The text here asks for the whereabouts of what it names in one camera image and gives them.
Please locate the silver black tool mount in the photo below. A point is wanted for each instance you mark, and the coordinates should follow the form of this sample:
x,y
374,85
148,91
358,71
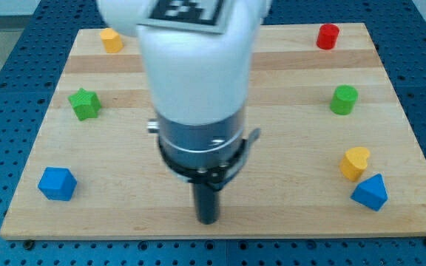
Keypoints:
x,y
210,154

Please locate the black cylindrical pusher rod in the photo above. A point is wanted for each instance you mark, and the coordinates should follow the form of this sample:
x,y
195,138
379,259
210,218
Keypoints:
x,y
207,204

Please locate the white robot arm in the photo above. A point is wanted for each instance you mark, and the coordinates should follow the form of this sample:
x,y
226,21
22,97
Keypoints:
x,y
197,58

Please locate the blue cube block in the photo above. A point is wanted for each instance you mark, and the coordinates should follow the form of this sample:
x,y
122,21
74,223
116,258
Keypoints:
x,y
57,184

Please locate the wooden board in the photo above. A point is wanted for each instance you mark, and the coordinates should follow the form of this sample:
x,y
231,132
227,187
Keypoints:
x,y
291,185

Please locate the green star block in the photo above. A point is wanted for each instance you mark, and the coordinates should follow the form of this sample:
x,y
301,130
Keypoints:
x,y
85,104

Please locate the black white fiducial marker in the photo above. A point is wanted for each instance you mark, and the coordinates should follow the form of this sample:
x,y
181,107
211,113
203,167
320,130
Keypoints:
x,y
204,16

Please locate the yellow heart block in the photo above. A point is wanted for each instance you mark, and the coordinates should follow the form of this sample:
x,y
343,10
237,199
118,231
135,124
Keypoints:
x,y
354,162

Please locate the green cylinder block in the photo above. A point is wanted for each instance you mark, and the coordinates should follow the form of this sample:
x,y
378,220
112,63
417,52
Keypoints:
x,y
344,99

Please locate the yellow hexagon block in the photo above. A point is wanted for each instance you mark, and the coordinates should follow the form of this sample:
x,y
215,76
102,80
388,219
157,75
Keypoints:
x,y
111,40

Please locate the blue triangle block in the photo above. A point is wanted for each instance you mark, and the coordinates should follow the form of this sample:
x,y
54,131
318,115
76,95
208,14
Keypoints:
x,y
371,193

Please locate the red cylinder block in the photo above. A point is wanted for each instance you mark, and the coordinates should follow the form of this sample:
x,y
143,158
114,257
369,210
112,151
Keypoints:
x,y
327,36

